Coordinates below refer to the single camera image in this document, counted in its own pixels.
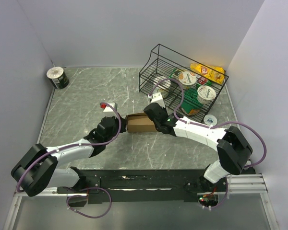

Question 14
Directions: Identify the black wire basket rack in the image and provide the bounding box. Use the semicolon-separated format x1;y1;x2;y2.
138;44;229;122

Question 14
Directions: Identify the yogurt cup upper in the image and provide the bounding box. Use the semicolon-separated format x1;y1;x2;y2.
178;71;197;90

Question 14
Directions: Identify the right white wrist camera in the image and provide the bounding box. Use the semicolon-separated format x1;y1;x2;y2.
148;92;165;109

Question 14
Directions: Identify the red green snack packet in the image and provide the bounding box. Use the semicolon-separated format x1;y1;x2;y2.
170;68;212;88

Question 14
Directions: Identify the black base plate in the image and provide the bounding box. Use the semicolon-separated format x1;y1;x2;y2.
57;169;226;204

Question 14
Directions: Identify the yellow chips bag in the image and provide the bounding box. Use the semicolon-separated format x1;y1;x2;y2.
190;63;225;84

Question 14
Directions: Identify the purple cable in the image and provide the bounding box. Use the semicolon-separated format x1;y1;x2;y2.
149;78;267;210
16;102;122;218

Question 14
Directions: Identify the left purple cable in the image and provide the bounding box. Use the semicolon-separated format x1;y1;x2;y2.
16;102;122;218

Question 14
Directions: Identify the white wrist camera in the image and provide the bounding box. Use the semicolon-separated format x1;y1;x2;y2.
100;102;118;113
148;92;165;109

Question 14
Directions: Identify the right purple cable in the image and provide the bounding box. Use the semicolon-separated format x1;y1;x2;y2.
149;78;267;210

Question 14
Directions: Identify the small blue white cup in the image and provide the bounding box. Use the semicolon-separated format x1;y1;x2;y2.
204;115;217;126

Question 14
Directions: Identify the black chip can white lid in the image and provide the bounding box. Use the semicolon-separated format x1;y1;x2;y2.
46;67;69;90

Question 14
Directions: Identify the green snack package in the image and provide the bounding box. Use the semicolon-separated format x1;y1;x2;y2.
180;89;203;116

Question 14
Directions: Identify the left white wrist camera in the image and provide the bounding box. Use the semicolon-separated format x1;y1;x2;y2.
100;102;118;113

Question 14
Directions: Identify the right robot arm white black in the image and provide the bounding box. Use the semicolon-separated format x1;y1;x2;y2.
144;103;252;191

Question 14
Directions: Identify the wrapped toilet paper roll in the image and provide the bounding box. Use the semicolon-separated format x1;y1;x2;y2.
153;76;171;99

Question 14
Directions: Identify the aluminium rail frame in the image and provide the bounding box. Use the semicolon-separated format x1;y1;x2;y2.
3;174;280;230

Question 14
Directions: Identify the yogurt cup lower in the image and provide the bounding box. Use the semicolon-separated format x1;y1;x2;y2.
197;85;216;104

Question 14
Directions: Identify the brown cardboard box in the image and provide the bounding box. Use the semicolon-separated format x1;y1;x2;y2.
125;113;157;133

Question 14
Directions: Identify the yogurt cup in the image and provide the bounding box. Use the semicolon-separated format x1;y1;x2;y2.
178;71;197;90
197;85;216;104

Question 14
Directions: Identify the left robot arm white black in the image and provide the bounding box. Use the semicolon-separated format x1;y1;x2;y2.
11;116;127;197

